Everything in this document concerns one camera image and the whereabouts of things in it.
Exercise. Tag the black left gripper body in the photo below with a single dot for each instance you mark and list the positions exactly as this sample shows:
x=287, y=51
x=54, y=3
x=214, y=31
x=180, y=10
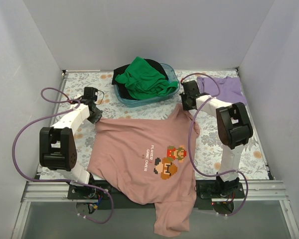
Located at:
x=96, y=115

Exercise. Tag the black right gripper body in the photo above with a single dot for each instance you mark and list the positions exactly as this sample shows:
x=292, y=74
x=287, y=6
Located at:
x=185, y=103

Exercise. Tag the pink graphic t-shirt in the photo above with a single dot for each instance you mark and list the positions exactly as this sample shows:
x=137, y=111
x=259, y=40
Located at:
x=135, y=153

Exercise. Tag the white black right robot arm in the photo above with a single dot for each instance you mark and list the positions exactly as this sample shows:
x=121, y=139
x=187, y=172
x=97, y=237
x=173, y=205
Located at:
x=234, y=131

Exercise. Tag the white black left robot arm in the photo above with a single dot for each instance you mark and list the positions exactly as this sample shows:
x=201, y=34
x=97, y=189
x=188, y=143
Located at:
x=57, y=149

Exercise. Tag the folded purple t-shirt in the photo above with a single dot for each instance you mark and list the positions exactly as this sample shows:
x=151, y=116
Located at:
x=230, y=89

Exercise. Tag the black t-shirt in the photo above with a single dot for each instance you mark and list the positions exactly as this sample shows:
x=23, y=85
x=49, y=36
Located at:
x=123, y=72

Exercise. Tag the green t-shirt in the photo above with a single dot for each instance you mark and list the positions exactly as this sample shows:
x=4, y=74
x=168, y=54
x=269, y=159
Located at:
x=144, y=79

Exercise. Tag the floral patterned table mat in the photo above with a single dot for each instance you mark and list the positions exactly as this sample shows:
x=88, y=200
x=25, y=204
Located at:
x=208, y=146

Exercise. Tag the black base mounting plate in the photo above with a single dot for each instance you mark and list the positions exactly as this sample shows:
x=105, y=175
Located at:
x=205, y=190

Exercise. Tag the aluminium frame rail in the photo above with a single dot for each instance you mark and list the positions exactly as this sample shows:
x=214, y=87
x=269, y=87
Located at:
x=259, y=190

